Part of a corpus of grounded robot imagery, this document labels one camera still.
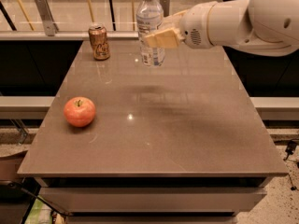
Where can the middle metal railing bracket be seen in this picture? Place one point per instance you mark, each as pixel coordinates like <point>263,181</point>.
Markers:
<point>166,6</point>

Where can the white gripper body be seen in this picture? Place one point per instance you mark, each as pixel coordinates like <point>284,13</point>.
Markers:
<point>193,27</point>

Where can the clear plastic water bottle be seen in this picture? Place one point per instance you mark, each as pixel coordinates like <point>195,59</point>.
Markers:
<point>149,17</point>

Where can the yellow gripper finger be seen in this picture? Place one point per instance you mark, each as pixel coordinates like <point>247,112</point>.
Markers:
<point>173,20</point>
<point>169,38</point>

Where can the grey table drawer front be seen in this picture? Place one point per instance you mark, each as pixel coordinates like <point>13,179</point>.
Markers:
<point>169,200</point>

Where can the yellow pole middle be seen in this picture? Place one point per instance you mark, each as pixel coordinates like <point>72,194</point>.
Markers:
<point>133,13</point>

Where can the left metal railing bracket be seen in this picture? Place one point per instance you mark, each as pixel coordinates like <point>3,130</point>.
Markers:
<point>49,25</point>

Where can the yellow pole far left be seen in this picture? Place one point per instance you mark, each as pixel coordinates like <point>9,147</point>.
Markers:
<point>25,14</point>

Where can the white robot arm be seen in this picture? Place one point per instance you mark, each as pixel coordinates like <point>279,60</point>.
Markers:
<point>261,27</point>

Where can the orange soda can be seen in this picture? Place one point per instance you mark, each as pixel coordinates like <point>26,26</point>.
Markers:
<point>98,40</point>

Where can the metal railing bracket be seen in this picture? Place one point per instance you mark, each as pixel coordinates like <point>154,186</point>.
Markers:
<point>49,25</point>
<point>166,6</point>

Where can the red apple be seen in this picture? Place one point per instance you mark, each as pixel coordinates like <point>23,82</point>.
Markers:
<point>79,111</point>

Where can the yellow pole behind can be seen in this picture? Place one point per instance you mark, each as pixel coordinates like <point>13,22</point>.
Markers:
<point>89,2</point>

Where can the black pole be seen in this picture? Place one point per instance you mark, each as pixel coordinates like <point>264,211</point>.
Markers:
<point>112,14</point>

